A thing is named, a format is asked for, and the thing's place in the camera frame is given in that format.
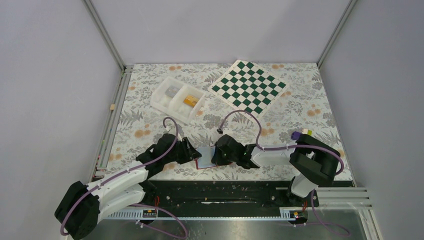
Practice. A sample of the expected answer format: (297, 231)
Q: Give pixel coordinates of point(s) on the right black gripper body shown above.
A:
(222, 158)

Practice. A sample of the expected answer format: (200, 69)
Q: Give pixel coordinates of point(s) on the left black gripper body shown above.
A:
(181, 154)

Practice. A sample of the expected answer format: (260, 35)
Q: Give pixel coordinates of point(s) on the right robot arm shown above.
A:
(316, 162)

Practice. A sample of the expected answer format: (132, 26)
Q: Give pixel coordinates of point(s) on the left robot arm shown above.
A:
(85, 205)

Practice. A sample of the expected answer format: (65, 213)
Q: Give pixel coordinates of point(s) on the orange card box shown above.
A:
(191, 100)

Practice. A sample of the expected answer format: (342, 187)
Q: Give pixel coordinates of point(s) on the green white chessboard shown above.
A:
(249, 87)

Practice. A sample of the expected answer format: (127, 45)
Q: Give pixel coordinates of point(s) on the purple white green block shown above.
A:
(297, 134)

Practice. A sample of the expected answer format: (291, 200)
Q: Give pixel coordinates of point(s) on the white plastic divided tray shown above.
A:
(175, 107)

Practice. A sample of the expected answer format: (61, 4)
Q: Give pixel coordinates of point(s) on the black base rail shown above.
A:
(219, 199)

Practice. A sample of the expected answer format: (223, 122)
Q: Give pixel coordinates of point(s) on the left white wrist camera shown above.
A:
(169, 129)

